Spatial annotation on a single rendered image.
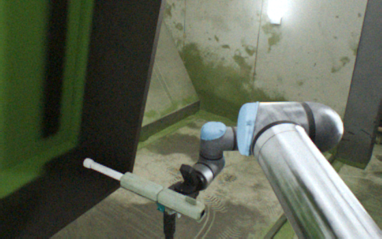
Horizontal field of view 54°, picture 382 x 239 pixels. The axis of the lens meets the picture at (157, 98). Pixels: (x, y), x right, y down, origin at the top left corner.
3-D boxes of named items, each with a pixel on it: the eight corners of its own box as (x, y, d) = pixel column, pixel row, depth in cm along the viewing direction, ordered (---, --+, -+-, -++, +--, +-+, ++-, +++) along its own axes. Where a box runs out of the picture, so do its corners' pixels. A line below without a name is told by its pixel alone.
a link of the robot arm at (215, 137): (228, 119, 142) (225, 147, 147) (198, 119, 141) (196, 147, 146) (234, 132, 133) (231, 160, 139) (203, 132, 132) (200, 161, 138)
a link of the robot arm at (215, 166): (206, 143, 149) (204, 164, 153) (191, 158, 139) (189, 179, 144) (228, 151, 144) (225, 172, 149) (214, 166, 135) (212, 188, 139)
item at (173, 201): (204, 253, 123) (207, 199, 113) (196, 263, 119) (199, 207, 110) (95, 199, 148) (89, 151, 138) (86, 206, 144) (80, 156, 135)
